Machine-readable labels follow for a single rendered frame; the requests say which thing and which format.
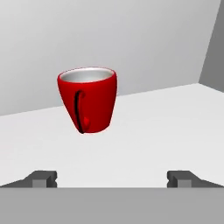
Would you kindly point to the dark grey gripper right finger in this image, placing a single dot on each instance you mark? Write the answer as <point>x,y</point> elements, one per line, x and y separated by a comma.
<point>180,177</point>

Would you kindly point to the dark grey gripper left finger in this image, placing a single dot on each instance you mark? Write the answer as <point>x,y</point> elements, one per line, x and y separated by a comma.
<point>42,177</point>

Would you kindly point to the red mug with white inside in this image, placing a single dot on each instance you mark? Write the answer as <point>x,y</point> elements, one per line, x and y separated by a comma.
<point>96,102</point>

